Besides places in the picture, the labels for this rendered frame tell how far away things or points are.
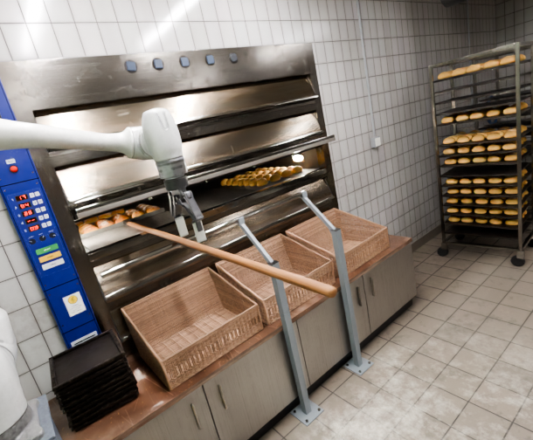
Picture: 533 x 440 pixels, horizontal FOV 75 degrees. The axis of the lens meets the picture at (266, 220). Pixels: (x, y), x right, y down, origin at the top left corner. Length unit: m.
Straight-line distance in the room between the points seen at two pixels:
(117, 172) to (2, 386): 1.17
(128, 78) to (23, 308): 1.23
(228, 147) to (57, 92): 0.94
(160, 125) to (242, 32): 1.47
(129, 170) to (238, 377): 1.20
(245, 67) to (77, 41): 0.97
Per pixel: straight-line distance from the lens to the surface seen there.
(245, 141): 2.31
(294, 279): 0.96
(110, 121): 1.98
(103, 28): 2.10
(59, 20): 2.06
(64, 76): 1.98
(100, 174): 1.95
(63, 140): 1.10
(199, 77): 2.22
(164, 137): 1.09
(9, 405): 1.13
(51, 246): 1.90
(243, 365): 1.87
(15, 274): 1.95
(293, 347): 1.96
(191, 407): 1.79
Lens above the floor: 1.62
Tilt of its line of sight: 15 degrees down
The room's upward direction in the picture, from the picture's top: 13 degrees counter-clockwise
